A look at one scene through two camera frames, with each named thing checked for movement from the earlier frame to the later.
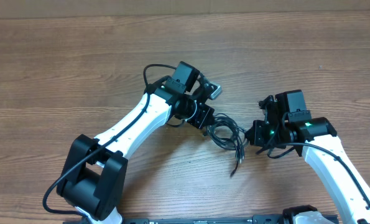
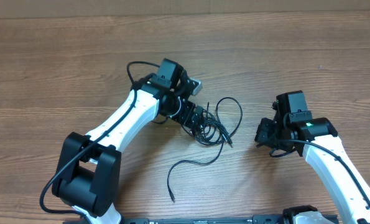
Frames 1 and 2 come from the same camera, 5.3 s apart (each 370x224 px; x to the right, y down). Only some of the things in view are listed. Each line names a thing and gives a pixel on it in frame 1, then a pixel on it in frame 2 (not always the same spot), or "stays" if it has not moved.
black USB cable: (235, 144) → (215, 129)
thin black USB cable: (239, 154) → (171, 195)
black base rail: (275, 219) stays
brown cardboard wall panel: (31, 9) stays
